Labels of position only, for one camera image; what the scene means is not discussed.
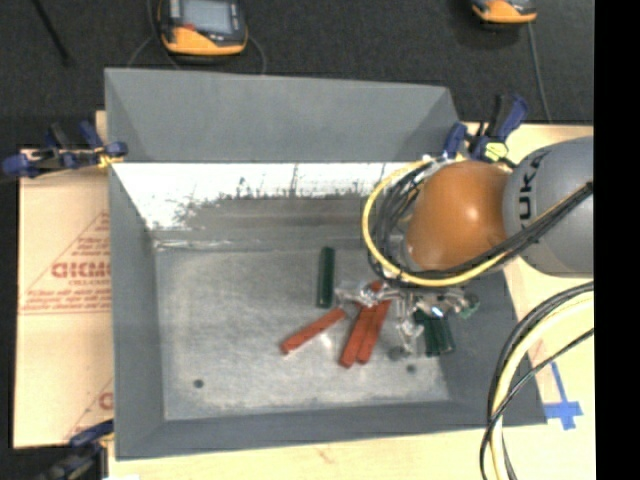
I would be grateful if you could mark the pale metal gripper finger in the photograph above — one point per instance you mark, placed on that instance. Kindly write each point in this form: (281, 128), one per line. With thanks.
(364, 295)
(407, 329)

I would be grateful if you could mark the red-brown flat block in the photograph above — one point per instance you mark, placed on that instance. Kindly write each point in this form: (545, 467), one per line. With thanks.
(312, 331)
(375, 328)
(354, 343)
(376, 286)

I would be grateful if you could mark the dark green flat block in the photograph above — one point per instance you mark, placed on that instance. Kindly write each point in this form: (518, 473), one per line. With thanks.
(326, 278)
(445, 335)
(429, 335)

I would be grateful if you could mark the grey metal bin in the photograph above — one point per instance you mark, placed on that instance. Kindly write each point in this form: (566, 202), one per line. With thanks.
(240, 318)

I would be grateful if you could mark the brown cardboard board, red print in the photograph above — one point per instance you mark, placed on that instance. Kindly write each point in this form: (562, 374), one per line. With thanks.
(60, 318)

